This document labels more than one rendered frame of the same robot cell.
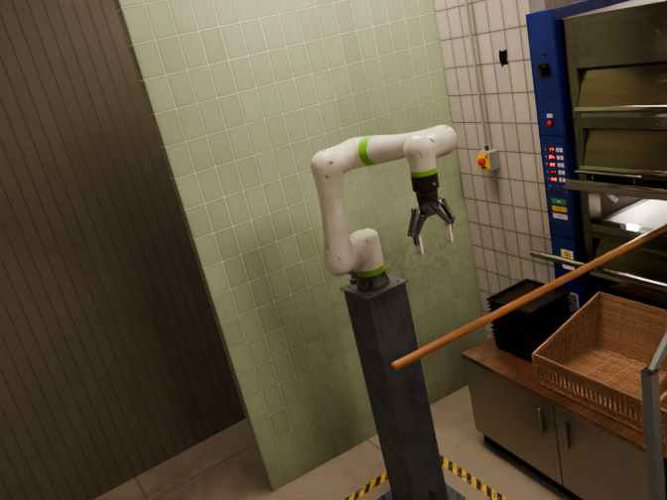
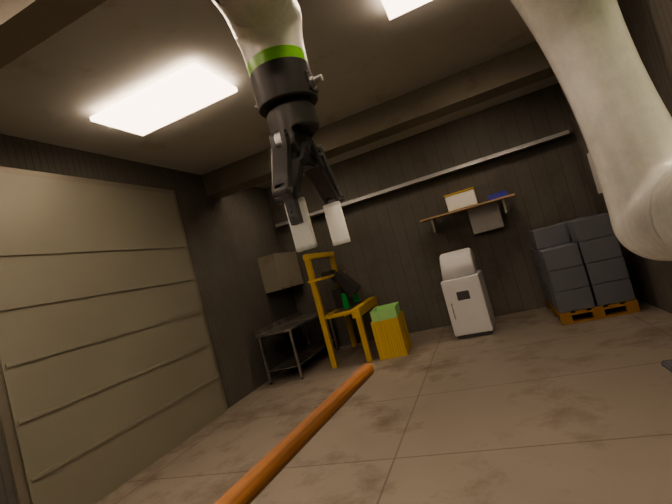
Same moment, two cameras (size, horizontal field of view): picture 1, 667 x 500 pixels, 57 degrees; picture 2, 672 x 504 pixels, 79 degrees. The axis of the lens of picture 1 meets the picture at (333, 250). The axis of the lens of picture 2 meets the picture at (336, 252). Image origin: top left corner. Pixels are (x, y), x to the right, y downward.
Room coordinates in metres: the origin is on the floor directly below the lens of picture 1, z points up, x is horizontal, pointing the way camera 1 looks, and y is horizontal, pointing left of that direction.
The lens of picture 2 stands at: (2.50, -0.76, 1.43)
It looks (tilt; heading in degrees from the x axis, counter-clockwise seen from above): 3 degrees up; 138
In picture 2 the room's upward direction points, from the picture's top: 15 degrees counter-clockwise
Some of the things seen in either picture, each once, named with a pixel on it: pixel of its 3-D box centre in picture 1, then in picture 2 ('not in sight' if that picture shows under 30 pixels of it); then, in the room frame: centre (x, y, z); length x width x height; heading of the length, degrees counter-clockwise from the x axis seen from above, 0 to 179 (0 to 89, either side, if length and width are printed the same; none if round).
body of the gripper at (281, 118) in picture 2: (428, 202); (297, 139); (2.05, -0.36, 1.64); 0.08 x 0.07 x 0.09; 116
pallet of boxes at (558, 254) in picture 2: not in sight; (575, 266); (0.39, 5.49, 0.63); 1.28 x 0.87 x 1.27; 118
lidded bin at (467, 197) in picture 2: not in sight; (461, 200); (-0.89, 5.25, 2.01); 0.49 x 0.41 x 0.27; 28
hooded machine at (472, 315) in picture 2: not in sight; (465, 291); (-0.88, 4.64, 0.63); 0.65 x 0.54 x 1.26; 114
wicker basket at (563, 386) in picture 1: (619, 354); not in sight; (2.26, -1.09, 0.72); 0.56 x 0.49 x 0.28; 25
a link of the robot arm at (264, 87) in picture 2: (424, 182); (287, 91); (2.05, -0.36, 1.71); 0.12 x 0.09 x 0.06; 26
